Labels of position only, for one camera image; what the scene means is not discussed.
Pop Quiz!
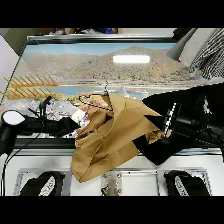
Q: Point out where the beige coat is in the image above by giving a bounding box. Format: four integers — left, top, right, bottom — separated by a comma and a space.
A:
70, 92, 165, 184

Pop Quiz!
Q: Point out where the striped garment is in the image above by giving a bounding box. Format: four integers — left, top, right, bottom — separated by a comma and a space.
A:
189, 29, 224, 81

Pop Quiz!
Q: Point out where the black cable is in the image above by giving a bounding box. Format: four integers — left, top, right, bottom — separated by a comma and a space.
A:
0, 106, 46, 197

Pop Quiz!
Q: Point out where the black clothes hanger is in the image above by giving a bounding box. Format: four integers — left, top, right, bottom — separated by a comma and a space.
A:
78, 83, 115, 113

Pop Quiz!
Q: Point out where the grey garment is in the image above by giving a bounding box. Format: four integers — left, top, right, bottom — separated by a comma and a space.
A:
168, 27, 220, 68

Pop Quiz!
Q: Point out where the silver frame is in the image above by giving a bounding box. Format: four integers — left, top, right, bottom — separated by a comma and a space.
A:
13, 167, 213, 197

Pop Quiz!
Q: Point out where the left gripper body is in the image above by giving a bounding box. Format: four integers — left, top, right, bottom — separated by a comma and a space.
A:
57, 116, 82, 137

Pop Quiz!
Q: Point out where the black garment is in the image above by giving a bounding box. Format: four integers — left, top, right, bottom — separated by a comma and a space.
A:
132, 82, 224, 167

